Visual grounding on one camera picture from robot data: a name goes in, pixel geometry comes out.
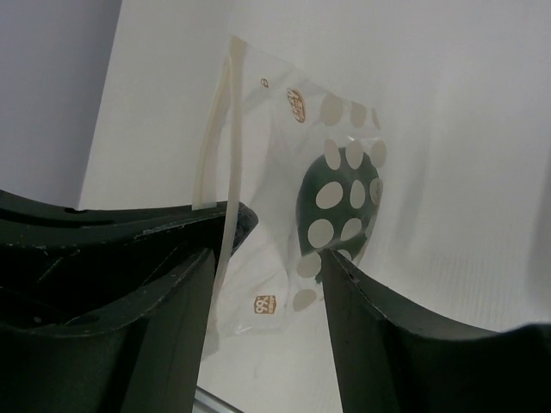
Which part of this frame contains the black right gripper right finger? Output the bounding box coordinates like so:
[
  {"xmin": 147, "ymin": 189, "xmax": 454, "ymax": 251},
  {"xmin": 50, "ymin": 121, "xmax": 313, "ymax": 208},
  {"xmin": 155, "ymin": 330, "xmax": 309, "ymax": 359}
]
[{"xmin": 321, "ymin": 251, "xmax": 550, "ymax": 412}]

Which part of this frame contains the dark green fake food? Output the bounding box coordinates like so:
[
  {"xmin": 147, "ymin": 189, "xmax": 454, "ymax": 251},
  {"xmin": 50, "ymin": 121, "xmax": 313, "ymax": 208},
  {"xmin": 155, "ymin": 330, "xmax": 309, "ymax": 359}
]
[{"xmin": 295, "ymin": 145, "xmax": 382, "ymax": 282}]

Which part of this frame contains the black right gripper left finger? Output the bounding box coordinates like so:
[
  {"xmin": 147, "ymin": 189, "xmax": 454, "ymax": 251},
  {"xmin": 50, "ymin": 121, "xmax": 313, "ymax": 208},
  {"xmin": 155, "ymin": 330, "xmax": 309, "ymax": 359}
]
[{"xmin": 1, "ymin": 249, "xmax": 215, "ymax": 412}]

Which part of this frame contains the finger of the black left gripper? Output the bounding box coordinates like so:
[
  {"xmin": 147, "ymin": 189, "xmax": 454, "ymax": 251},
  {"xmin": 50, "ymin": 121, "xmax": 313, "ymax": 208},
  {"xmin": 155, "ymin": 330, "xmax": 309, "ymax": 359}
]
[{"xmin": 0, "ymin": 188, "xmax": 260, "ymax": 324}]

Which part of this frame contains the clear zip top bag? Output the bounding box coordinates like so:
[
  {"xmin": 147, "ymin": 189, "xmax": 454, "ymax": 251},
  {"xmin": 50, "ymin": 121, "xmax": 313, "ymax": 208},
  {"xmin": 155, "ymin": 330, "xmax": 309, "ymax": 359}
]
[{"xmin": 192, "ymin": 36, "xmax": 387, "ymax": 356}]

